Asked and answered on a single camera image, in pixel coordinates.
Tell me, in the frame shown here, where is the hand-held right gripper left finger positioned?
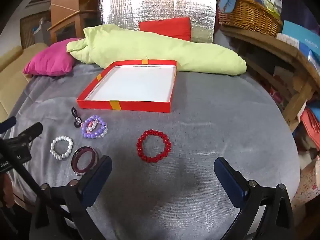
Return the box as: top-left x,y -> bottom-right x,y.
32,155 -> 113,240

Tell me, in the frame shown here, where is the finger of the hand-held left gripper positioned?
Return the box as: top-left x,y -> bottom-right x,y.
4,122 -> 44,146
0,117 -> 17,133

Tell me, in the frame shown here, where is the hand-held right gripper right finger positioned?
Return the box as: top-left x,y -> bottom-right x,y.
214,157 -> 296,240

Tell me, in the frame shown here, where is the dark red bangle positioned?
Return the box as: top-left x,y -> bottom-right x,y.
71,146 -> 98,173

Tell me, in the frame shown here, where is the white bead bracelet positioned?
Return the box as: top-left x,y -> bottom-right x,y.
50,135 -> 74,160

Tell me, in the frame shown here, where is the purple bead bracelet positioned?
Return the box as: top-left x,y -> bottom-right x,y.
81,115 -> 107,140

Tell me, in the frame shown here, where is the red bead bracelet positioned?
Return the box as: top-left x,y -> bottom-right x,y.
136,129 -> 172,164

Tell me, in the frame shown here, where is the pink clear bead bracelet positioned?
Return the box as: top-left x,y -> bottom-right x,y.
86,120 -> 100,133

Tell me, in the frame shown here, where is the red cardboard box lid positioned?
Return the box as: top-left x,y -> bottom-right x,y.
76,59 -> 178,114

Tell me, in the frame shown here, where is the person's left hand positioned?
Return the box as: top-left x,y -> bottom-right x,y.
0,174 -> 15,209

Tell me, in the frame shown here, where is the grey blanket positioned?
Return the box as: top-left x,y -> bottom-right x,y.
6,60 -> 301,240

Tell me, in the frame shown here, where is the beige sofa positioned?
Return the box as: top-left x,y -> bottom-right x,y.
0,42 -> 49,119

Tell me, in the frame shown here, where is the pink pillow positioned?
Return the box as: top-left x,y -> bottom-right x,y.
23,38 -> 83,76

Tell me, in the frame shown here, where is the floral fabric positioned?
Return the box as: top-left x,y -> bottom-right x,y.
291,155 -> 320,207

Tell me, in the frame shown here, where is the coral bag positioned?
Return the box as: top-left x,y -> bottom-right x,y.
299,107 -> 320,151

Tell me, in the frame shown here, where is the brown lattice panel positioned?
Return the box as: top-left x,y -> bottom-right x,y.
19,10 -> 52,50

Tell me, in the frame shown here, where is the wooden cabinet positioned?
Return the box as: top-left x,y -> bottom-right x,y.
47,0 -> 105,42

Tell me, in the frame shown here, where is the wooden shelf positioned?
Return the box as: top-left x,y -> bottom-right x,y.
219,26 -> 320,132

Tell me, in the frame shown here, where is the light green pillow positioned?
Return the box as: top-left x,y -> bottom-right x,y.
66,24 -> 247,76

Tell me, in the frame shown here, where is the blue cardboard box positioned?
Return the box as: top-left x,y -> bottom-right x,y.
281,20 -> 320,64

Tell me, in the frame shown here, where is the red cushion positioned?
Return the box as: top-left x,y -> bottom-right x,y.
139,17 -> 192,42

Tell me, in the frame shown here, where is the wicker basket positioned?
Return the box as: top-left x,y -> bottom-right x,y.
217,0 -> 283,38

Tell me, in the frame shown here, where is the silver foil insulated bag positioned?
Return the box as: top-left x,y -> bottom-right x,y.
99,0 -> 217,44

